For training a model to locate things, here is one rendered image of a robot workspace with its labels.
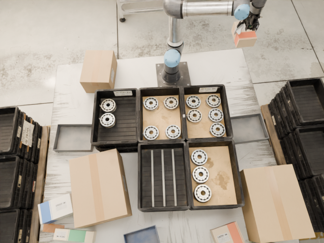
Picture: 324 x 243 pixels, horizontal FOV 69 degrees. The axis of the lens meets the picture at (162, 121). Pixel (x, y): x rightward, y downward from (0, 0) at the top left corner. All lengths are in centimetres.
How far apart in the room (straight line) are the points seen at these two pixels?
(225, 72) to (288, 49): 148
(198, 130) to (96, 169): 71
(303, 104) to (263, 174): 100
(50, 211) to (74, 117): 68
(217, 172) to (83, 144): 96
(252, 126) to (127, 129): 92
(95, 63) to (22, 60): 167
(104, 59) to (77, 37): 151
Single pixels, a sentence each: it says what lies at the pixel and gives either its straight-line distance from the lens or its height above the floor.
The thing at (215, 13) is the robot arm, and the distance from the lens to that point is 143.
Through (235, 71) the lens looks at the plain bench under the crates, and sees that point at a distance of 206.
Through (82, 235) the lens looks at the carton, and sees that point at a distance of 164.
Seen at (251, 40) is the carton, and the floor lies 110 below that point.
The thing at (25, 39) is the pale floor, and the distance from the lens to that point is 367.
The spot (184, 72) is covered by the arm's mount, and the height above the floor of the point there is 74.
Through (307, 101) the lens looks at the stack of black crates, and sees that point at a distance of 241.
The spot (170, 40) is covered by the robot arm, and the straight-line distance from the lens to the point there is 178.
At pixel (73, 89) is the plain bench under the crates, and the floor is 70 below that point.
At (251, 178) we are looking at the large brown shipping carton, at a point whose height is 90.
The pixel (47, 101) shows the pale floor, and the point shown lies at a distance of 297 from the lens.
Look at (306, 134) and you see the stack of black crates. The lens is 240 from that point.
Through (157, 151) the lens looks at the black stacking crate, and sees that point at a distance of 155.
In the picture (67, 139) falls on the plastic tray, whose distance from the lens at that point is 186.
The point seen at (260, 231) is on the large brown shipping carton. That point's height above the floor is 90.
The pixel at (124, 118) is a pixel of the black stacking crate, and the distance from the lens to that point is 166.
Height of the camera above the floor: 231
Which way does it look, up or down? 66 degrees down
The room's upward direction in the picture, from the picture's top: 3 degrees counter-clockwise
